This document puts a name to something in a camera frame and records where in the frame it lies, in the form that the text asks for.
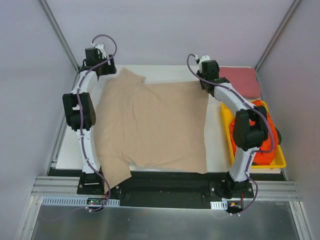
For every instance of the right aluminium frame post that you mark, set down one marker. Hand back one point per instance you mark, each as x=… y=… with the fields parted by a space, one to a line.
x=278 y=32

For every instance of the folded pink t shirt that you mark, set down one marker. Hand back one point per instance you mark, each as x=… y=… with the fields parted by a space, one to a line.
x=243 y=79

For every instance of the aluminium frame post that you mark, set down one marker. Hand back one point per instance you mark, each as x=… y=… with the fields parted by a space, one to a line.
x=58 y=33
x=278 y=32

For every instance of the yellow plastic tray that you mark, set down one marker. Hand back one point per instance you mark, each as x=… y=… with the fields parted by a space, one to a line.
x=262 y=160

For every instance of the left aluminium frame post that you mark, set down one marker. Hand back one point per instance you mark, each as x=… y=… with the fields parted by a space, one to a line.
x=58 y=33

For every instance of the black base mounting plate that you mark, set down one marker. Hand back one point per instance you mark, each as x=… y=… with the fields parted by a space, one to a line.
x=177 y=190

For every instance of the beige t shirt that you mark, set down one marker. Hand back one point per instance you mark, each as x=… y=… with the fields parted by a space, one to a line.
x=149 y=125

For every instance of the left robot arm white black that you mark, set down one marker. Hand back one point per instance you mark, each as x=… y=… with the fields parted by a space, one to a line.
x=78 y=106

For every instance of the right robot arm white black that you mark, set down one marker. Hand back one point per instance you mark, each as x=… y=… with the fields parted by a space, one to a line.
x=251 y=126

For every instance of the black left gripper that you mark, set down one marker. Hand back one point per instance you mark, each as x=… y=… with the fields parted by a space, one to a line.
x=107 y=69

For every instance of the white slotted cable duct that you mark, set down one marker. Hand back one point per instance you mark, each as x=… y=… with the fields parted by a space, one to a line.
x=65 y=200

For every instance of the dark green t shirt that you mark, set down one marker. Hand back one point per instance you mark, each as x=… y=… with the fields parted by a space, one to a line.
x=279 y=136

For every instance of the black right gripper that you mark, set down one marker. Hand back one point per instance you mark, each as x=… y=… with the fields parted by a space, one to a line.
x=203 y=83

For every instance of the front aluminium rail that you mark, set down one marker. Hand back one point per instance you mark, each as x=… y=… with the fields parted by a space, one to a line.
x=67 y=186

